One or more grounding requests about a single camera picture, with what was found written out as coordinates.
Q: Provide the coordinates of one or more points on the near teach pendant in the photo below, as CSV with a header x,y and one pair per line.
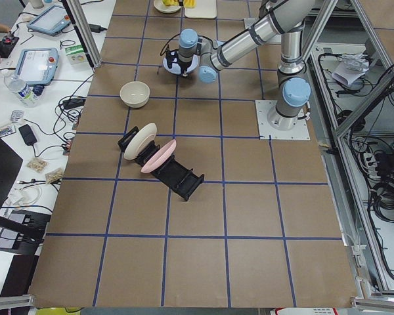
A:
x,y
37,66

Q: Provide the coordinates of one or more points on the far teach pendant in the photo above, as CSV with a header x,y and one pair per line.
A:
x,y
51,21

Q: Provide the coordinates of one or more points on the pink plate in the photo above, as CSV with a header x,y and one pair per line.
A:
x,y
160,157

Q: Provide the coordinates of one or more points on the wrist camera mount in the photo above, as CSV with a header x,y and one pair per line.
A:
x,y
170,58

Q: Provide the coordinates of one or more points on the blue plate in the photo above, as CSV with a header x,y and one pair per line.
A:
x,y
176,69

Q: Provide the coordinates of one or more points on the cream plate with lemon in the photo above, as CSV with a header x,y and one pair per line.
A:
x,y
160,7

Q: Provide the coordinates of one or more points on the teach pendant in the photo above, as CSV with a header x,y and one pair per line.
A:
x,y
51,21
37,66

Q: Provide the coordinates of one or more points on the cream rectangular tray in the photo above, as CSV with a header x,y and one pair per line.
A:
x,y
206,9

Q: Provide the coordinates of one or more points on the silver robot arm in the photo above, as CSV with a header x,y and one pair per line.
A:
x,y
284,18

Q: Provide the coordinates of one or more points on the black plate rack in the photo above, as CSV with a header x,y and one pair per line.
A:
x,y
175,176

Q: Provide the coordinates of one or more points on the clear water bottle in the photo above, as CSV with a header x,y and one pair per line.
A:
x,y
20,89

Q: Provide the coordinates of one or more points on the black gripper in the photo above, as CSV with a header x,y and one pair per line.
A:
x,y
184,65

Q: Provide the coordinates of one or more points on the yellow bread piece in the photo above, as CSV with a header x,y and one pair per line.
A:
x,y
189,4
170,3

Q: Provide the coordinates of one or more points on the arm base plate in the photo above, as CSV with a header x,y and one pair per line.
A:
x,y
250,24
272,126

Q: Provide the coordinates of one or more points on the black power adapter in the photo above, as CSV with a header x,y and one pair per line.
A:
x,y
27,135

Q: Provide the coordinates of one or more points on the cream ceramic bowl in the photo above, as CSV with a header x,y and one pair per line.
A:
x,y
135,94

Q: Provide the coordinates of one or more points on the green white carton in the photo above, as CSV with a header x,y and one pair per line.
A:
x,y
75,54

